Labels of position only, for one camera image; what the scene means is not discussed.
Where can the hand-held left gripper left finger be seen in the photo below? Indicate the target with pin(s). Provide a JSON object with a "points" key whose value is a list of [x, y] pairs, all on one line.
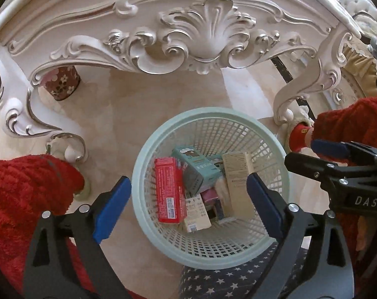
{"points": [[113, 205]]}

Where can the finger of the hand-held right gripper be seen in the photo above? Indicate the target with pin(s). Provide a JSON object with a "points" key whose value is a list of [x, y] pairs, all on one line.
{"points": [[306, 163], [330, 149]]}

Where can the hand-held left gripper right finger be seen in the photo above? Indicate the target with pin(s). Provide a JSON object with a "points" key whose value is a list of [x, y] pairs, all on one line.
{"points": [[263, 202]]}

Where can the tall beige box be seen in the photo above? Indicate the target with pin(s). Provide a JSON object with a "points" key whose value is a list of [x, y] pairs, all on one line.
{"points": [[235, 174]]}

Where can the small blue box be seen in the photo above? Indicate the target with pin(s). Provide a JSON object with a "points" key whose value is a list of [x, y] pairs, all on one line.
{"points": [[220, 211]]}

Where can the magenta cosmetics box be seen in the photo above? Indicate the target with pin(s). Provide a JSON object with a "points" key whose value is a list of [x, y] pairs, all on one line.
{"points": [[209, 195]]}

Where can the red box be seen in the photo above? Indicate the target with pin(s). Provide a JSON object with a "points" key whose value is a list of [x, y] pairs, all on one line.
{"points": [[168, 187]]}

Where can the white labelled box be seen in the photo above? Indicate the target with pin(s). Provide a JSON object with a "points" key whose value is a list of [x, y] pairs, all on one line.
{"points": [[196, 212]]}

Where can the teal box with bear print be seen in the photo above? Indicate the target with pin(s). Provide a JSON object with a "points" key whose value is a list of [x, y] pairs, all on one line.
{"points": [[191, 168]]}

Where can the mint green plastic basket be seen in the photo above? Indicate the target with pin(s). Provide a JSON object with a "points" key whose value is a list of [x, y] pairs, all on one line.
{"points": [[207, 117]]}

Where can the person's right hand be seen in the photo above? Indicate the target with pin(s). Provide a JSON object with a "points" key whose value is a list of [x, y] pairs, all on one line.
{"points": [[366, 233]]}

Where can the person's right leg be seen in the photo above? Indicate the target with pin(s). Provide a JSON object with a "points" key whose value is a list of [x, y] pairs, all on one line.
{"points": [[347, 121]]}

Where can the person's leg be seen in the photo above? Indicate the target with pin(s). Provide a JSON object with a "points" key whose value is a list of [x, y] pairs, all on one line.
{"points": [[347, 121], [20, 190]]}

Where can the pale slipper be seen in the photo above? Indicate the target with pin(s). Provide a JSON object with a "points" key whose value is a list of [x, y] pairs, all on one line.
{"points": [[297, 116]]}

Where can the yellow fringed cushion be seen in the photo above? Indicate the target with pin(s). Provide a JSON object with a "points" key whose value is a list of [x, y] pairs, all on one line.
{"points": [[362, 68]]}

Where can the navy star-patterned cushion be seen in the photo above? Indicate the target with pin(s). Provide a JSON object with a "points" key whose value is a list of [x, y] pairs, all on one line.
{"points": [[226, 282]]}

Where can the person's left leg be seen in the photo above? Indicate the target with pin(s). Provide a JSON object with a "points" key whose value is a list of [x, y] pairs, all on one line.
{"points": [[20, 190]]}

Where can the floral patterned cup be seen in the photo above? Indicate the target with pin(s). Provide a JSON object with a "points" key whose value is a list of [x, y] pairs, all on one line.
{"points": [[64, 81]]}

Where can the ornate white carved table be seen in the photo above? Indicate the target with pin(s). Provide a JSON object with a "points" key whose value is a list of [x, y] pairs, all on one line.
{"points": [[207, 28]]}

